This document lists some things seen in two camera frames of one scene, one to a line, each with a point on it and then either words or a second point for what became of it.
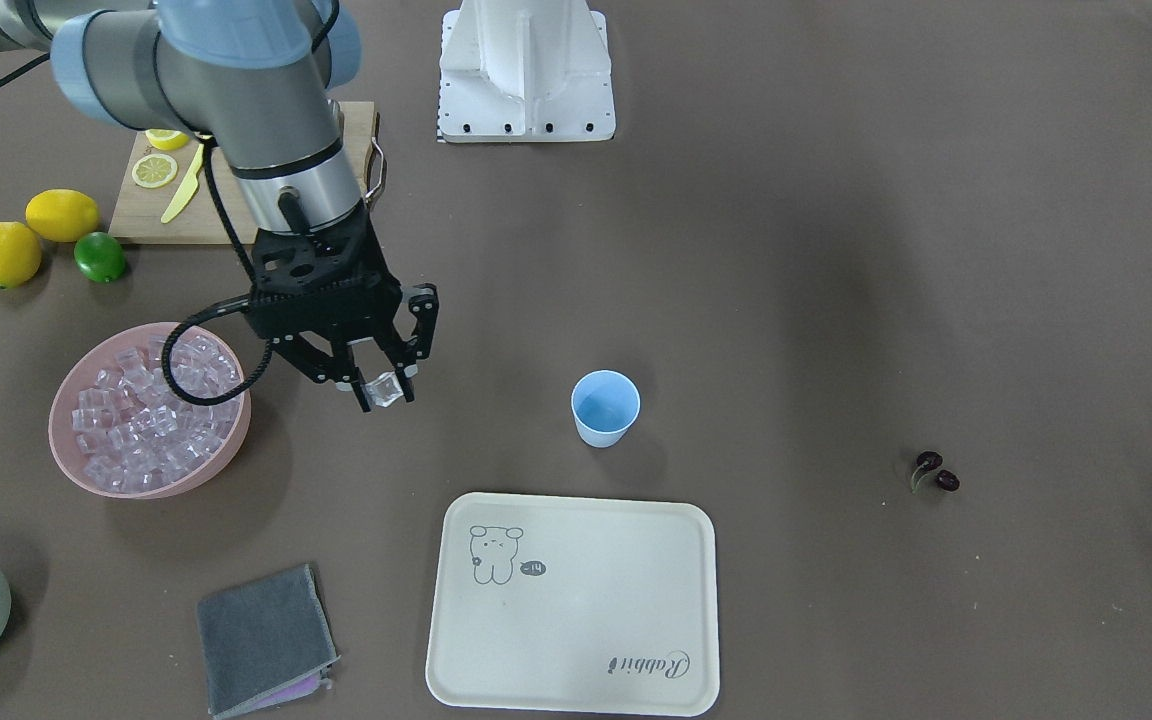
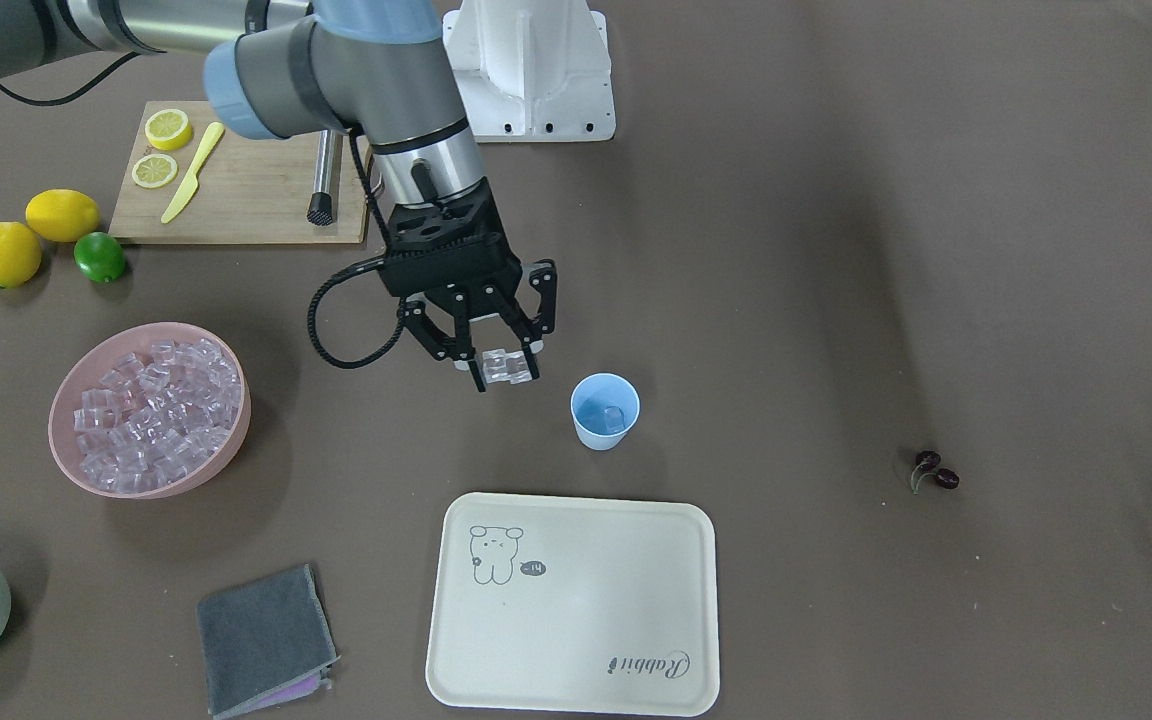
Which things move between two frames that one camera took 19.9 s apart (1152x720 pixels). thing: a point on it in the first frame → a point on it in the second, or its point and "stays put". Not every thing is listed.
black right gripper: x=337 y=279 → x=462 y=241
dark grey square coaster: x=266 y=643 stays put
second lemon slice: x=154 y=171 stays put
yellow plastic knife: x=188 y=190 stays put
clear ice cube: x=383 y=390 → x=501 y=366
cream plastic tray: x=574 y=604 stays put
